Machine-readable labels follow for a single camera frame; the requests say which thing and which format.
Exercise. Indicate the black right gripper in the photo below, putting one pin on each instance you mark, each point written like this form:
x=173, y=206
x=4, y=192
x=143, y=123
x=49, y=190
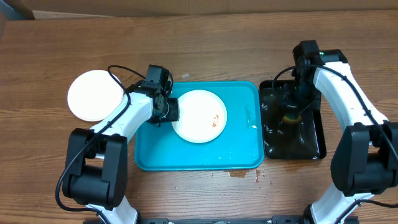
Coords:
x=292, y=104

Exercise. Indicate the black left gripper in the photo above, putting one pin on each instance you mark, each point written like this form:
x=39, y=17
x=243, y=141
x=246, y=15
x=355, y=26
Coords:
x=175, y=116

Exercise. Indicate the yellow green sponge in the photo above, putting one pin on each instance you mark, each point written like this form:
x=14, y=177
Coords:
x=292, y=118

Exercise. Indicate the white plate with blue rim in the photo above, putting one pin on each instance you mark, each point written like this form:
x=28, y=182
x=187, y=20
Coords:
x=202, y=116

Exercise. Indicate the white plate with red stain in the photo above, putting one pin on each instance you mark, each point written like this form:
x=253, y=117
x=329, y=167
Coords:
x=94, y=95

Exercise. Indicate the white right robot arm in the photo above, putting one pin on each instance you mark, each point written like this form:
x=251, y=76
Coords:
x=365, y=161

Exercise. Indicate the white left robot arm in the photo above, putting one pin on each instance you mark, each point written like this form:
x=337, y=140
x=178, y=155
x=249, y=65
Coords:
x=95, y=174

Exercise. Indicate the black plastic tray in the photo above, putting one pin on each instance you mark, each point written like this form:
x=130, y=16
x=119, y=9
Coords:
x=304, y=140

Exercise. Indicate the teal plastic tray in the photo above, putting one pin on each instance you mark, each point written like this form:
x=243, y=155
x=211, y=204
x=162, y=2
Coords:
x=239, y=146

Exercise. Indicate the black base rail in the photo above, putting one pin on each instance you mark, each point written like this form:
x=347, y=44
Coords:
x=274, y=220

